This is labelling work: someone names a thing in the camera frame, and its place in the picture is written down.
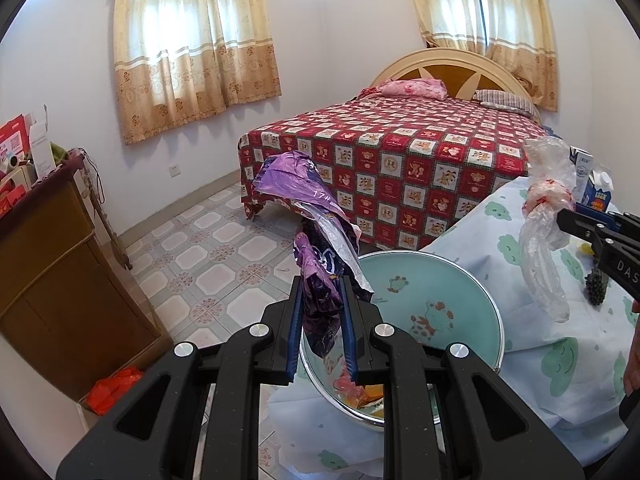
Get striped pillow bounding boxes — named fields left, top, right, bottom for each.
left=472, top=89, right=537, bottom=114

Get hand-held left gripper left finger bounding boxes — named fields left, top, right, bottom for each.
left=55, top=275, right=306, bottom=480

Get purple snack wrapper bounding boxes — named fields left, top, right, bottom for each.
left=252, top=151, right=375, bottom=361

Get bed with red quilt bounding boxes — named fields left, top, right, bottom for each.
left=237, top=96, right=548, bottom=252

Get blue and white milk carton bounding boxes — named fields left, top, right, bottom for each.
left=590, top=170, right=615, bottom=214

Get pink pillow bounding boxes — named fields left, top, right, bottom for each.
left=377, top=78, right=448, bottom=101

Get white cardboard box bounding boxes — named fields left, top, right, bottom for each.
left=27, top=119, right=54, bottom=174

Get black bumpy object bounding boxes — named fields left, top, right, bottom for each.
left=584, top=269, right=609, bottom=307

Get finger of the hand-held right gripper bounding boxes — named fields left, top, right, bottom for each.
left=556, top=207, right=626, bottom=256
left=574, top=202, right=640, bottom=231

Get tall white carton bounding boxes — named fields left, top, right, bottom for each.
left=574, top=152, right=596, bottom=204

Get narrow beige patterned curtain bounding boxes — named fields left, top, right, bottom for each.
left=402, top=0, right=558, bottom=113

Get brown wooden cabinet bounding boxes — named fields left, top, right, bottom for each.
left=0, top=152, right=173, bottom=402

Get cream wooden bed headboard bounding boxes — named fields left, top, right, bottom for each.
left=369, top=48, right=543, bottom=123

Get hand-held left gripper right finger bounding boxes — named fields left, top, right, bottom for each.
left=339, top=277, right=585, bottom=480

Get red plastic bag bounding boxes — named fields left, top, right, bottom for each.
left=87, top=366, right=145, bottom=417
left=332, top=370, right=368, bottom=397

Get green cartoon-print basin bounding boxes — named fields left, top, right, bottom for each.
left=299, top=251, right=505, bottom=428

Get person's right hand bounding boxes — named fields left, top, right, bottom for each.
left=624, top=299, right=640, bottom=397

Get orange snack wrapper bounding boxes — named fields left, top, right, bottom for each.
left=350, top=385, right=386, bottom=414

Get red cardboard box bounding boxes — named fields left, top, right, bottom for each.
left=0, top=114, right=29, bottom=161

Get low red box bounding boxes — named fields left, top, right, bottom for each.
left=0, top=182, right=32, bottom=219

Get clear plastic bag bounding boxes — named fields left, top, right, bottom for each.
left=517, top=136, right=578, bottom=323

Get wide beige patterned curtain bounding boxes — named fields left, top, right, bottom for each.
left=112, top=0, right=283, bottom=147

